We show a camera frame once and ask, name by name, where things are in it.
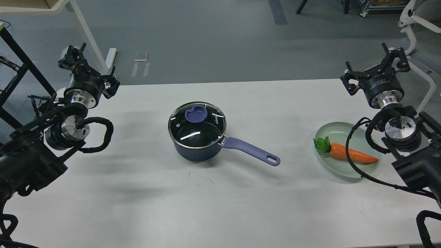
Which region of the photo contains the white desk with legs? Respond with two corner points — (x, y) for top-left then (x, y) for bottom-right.
(1, 0), (117, 75)

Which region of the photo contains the blue saucepan with handle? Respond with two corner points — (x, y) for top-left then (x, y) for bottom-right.
(173, 133), (281, 166)

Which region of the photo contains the pale green glass plate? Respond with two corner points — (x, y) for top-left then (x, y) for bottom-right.
(313, 122), (382, 178)

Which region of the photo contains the orange toy carrot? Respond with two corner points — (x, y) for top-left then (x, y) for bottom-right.
(313, 136), (378, 164)

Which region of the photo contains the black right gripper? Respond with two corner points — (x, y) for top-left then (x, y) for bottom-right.
(340, 43), (410, 109)

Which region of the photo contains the wheeled cart base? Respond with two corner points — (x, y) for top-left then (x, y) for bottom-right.
(356, 0), (410, 18)

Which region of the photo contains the white office chair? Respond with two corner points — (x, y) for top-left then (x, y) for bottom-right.
(398, 0), (441, 112)

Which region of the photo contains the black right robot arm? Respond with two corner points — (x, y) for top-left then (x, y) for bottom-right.
(340, 43), (441, 205)

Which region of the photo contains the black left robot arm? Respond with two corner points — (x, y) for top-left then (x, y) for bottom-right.
(0, 43), (120, 248)

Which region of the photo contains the black metal rack frame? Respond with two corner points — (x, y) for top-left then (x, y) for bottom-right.
(0, 22), (56, 129)

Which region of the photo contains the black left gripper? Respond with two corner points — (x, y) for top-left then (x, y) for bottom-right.
(58, 43), (120, 109)

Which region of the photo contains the glass lid with blue knob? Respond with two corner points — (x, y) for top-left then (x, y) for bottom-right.
(167, 102), (226, 149)

